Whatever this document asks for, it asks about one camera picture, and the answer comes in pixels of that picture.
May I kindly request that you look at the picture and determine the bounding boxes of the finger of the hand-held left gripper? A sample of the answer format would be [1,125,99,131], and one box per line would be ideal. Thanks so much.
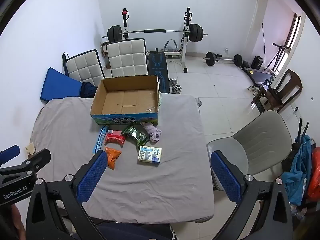
[0,148,52,177]
[0,144,21,165]

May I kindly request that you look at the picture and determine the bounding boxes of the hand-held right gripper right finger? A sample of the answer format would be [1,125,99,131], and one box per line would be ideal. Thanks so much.
[210,150,293,240]

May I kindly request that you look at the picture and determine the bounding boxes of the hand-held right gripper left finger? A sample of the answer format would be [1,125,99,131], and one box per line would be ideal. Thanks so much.
[26,150,108,240]

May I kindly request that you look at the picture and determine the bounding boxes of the orange snack packet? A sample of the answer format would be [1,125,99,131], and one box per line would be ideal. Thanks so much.
[104,147,122,171]

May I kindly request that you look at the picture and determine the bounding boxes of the long blue snack packet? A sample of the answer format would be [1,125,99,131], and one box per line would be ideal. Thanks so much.
[92,126,109,155]

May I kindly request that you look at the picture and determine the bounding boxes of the red snack packet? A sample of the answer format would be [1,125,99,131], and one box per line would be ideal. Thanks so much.
[104,129,125,146]

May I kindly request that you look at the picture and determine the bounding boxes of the green snack packet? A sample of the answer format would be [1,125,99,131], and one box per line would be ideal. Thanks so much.
[121,124,148,152]

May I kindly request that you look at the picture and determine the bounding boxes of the white blue tissue pack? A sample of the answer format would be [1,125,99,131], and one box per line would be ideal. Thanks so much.
[137,145,162,166]

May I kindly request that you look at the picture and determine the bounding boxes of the purple sock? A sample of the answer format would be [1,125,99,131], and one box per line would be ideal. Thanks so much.
[140,121,162,144]

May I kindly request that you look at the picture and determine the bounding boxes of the printed cardboard box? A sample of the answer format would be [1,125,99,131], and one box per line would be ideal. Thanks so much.
[90,75,164,126]

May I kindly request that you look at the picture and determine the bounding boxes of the beige plastic chair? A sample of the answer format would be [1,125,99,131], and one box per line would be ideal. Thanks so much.
[206,110,292,190]

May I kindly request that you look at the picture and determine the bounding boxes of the person's dark trousers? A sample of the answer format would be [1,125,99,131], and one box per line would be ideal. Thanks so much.
[96,224,179,240]

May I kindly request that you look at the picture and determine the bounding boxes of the blue plastic bag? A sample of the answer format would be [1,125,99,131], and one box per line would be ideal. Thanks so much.
[282,135,313,205]

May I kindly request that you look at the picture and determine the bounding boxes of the blue foam mat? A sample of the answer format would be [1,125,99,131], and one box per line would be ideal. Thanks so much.
[40,67,83,103]

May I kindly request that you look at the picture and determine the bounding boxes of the dark blue cloth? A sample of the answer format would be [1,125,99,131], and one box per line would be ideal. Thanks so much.
[79,81,98,98]

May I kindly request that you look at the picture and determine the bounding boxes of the black tripod poles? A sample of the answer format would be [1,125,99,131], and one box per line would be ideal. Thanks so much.
[291,118,310,150]

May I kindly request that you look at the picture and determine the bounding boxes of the orange plastic bag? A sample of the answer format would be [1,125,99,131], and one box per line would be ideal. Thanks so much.
[307,146,320,202]

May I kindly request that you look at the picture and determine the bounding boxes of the black blue rod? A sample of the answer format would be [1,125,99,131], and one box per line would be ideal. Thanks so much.
[62,52,70,76]

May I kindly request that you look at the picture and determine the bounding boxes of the small white padded chair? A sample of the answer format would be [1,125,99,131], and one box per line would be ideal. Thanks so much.
[65,49,105,87]

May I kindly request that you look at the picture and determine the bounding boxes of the black treadmill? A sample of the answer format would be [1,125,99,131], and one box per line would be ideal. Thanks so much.
[244,42,290,85]

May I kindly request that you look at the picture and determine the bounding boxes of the brown wooden chair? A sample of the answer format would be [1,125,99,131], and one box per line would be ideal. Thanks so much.
[251,69,303,113]

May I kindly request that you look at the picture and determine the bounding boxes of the short barbell with black plates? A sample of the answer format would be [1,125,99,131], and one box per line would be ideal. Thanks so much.
[203,51,243,67]

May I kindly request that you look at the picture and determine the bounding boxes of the black speaker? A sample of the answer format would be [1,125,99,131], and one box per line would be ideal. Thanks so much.
[251,56,263,70]

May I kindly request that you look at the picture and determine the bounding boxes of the large white padded chair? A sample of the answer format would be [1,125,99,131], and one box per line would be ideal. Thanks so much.
[104,38,148,78]

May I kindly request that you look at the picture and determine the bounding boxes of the black blue weight bench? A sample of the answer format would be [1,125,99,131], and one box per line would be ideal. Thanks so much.
[147,51,171,94]

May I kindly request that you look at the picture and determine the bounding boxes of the white barbell rack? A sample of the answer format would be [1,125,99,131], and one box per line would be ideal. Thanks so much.
[121,7,193,73]

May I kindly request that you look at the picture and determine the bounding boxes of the racked barbell with black plates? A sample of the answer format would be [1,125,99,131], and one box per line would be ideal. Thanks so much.
[101,24,208,43]

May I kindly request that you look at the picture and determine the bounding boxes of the grey exercise handle frame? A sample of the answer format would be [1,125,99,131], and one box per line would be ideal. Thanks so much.
[161,39,183,55]

